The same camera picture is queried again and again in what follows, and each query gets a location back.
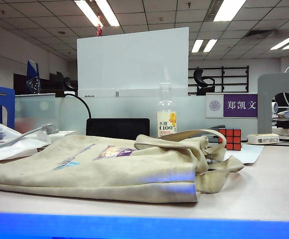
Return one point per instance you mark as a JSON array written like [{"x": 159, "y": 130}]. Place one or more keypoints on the gray metal bookend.
[{"x": 264, "y": 99}]

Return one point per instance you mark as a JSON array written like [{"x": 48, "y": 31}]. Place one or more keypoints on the clear plastic drink bottle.
[{"x": 166, "y": 123}]

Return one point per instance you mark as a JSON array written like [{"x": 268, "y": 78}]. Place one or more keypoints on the gray stapler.
[{"x": 215, "y": 127}]

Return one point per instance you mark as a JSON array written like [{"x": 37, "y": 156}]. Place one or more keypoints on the white board panel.
[{"x": 134, "y": 62}]

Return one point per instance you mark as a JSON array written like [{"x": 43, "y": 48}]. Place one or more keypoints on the white paper sheet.
[{"x": 250, "y": 154}]

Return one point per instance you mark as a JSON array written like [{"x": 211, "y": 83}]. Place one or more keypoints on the black flat screen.
[{"x": 117, "y": 127}]

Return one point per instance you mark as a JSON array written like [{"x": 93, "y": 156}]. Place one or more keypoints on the black office chair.
[{"x": 201, "y": 79}]

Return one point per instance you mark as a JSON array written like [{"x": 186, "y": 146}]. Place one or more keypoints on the black shelf rack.
[{"x": 230, "y": 74}]

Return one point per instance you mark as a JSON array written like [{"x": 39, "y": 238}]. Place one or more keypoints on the red-faced Rubik's cube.
[{"x": 233, "y": 139}]

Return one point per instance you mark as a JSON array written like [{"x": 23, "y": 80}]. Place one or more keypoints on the blue metal bookend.
[{"x": 0, "y": 97}]

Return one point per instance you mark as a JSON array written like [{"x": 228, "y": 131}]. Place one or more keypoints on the purple and white name sign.
[{"x": 238, "y": 105}]

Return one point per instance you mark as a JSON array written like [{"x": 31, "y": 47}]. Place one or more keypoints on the blue triangular trophy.
[{"x": 32, "y": 74}]

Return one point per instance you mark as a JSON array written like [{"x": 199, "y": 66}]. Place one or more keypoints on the white power adapter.
[{"x": 263, "y": 139}]

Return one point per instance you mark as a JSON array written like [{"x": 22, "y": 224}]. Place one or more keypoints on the beige canvas tote bag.
[{"x": 109, "y": 174}]

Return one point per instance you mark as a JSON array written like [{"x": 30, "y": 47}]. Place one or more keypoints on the red hanging ornament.
[{"x": 99, "y": 28}]

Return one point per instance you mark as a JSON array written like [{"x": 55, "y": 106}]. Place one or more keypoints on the frosted glass desk partition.
[{"x": 124, "y": 107}]

